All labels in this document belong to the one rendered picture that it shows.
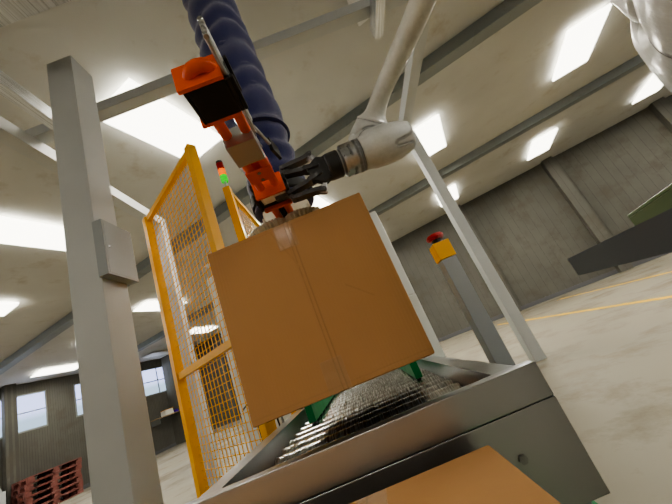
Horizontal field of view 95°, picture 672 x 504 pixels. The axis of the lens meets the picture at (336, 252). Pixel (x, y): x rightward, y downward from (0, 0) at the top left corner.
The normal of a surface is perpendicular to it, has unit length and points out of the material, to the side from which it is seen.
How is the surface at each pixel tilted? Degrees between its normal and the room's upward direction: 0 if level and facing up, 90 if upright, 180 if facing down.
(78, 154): 90
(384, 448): 90
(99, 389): 90
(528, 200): 90
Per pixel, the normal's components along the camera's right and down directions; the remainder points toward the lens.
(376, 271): -0.11, -0.29
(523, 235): -0.43, -0.14
